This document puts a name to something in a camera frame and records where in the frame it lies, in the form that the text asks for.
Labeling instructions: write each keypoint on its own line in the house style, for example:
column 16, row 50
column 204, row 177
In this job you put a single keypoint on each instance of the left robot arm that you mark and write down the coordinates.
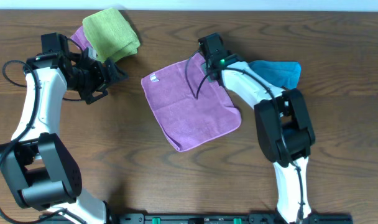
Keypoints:
column 37, row 167

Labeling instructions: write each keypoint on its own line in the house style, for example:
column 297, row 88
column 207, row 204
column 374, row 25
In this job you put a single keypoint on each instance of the blue cloth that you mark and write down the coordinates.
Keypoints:
column 280, row 74

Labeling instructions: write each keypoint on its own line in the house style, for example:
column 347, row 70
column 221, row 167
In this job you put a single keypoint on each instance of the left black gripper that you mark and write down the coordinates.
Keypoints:
column 99, row 81

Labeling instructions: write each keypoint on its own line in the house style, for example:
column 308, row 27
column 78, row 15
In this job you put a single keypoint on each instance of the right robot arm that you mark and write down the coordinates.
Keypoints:
column 284, row 130

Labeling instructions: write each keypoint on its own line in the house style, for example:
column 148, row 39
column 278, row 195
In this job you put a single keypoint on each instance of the purple folded cloth under green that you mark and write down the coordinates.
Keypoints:
column 80, row 38

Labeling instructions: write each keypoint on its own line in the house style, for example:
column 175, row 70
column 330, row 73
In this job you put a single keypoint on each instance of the purple microfiber cloth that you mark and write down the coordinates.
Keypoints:
column 186, row 121

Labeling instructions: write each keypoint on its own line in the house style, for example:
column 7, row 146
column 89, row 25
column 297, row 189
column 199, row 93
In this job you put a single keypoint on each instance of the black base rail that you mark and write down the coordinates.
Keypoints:
column 253, row 218

